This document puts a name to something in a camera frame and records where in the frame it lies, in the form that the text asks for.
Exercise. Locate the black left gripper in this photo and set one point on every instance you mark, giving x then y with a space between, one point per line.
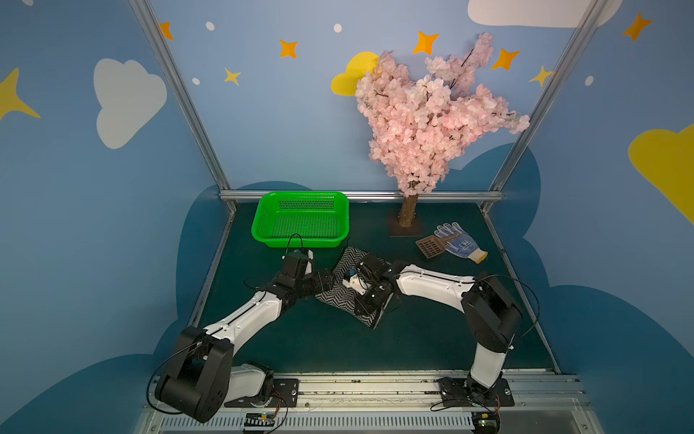
325 280

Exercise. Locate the black white knitted scarf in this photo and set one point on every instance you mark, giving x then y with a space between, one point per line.
342 298

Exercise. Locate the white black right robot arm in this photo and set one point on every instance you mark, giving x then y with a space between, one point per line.
492 314

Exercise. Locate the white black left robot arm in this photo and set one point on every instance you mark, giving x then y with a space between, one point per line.
200 377

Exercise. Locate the green plastic basket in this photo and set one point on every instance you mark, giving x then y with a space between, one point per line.
302 219

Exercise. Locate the brown plastic slotted scoop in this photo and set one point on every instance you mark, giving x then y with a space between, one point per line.
433 246

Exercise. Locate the blue dotted work glove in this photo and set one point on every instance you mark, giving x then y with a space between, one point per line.
460 243

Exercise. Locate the pink cherry blossom tree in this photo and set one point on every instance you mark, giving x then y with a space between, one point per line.
419 127

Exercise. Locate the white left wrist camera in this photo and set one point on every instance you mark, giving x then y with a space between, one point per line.
310 260

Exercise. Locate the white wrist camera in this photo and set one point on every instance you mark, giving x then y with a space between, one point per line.
352 279
310 260

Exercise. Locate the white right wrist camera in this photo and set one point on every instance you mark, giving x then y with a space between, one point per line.
352 279

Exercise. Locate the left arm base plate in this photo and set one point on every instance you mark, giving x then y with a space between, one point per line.
280 391

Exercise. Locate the aluminium front rail track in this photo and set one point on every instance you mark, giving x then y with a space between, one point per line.
528 401

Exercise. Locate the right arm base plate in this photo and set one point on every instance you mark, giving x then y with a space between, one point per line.
465 392

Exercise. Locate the aluminium frame rail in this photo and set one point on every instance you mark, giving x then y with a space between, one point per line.
268 86

